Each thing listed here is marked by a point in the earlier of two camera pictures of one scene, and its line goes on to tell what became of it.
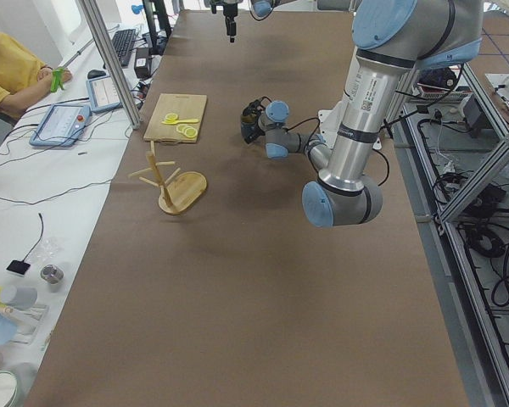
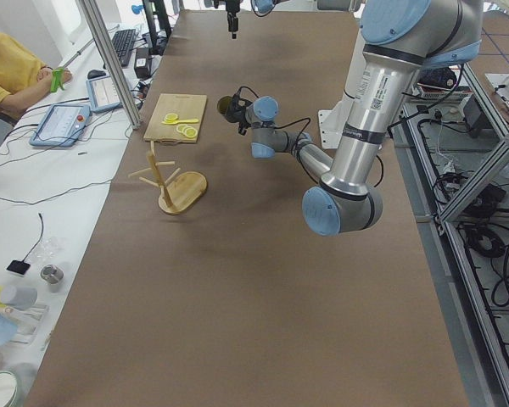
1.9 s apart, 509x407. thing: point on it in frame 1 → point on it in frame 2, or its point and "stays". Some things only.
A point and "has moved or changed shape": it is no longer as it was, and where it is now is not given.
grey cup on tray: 19,297 stays
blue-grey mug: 248,130 has moved or changed shape
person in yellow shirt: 12,75 stays
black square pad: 18,266 stays
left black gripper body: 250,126 → 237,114
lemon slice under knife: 171,116 stays
